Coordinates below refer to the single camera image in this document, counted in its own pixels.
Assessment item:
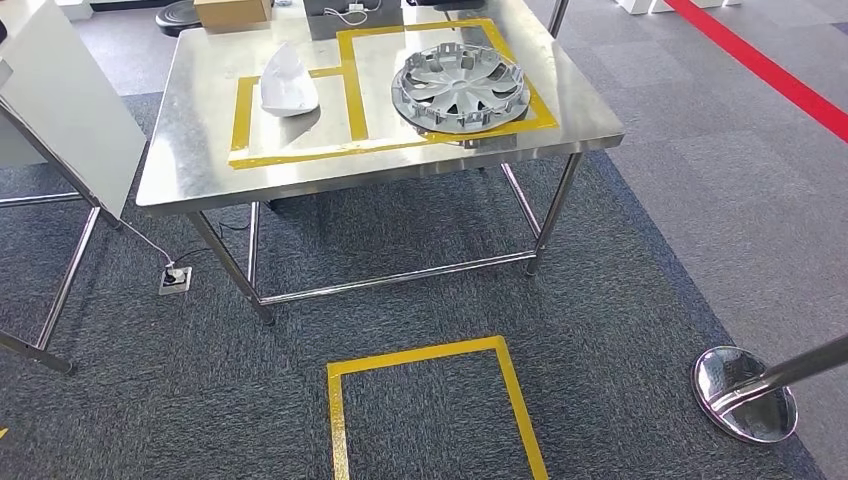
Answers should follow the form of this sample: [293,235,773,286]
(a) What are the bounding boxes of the white plastic part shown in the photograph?
[258,42,321,119]

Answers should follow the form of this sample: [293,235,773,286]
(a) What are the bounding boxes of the steel workbench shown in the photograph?
[135,0,626,327]

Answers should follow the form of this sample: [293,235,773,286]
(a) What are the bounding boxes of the silver wheel cover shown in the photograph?
[390,41,532,137]

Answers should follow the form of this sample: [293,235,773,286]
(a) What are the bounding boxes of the yellow tape grid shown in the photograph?
[227,17,560,171]

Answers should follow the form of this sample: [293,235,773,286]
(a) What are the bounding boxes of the grey laptop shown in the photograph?
[303,0,405,41]

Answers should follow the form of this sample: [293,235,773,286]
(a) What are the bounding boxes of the floor power socket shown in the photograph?
[158,265,194,297]

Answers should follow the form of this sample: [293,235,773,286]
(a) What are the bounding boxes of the brown cardboard box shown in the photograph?
[193,0,274,29]

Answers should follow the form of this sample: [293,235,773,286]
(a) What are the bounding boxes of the black round stool seat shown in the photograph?
[154,0,203,38]

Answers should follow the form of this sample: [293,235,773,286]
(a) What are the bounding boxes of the white partition panel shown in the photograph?
[0,0,148,221]

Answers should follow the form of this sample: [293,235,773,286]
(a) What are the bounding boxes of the red floor tape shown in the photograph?
[664,0,848,145]

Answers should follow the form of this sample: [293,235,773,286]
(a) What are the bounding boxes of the white adapter cable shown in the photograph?
[323,0,384,28]

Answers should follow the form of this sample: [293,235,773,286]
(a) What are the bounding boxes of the white power cable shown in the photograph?
[117,217,179,272]

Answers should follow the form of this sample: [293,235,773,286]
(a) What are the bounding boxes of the steel frame table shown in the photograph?
[0,99,124,377]

